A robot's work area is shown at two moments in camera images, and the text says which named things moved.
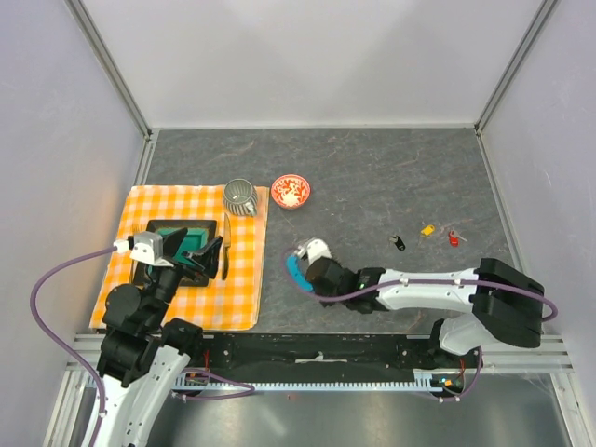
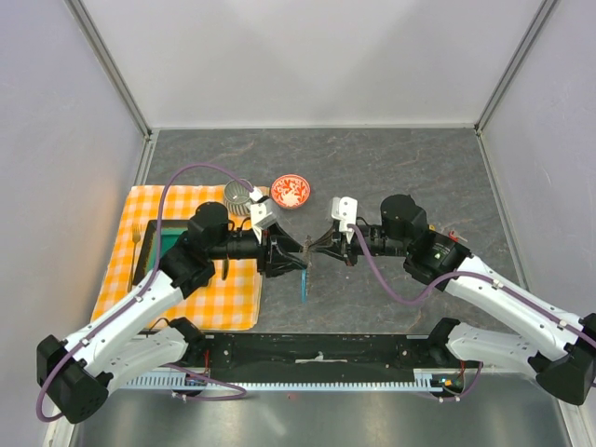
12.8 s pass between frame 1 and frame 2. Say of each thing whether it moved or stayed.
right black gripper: moved
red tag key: stayed
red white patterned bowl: stayed
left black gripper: moved
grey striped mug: stayed
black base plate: stayed
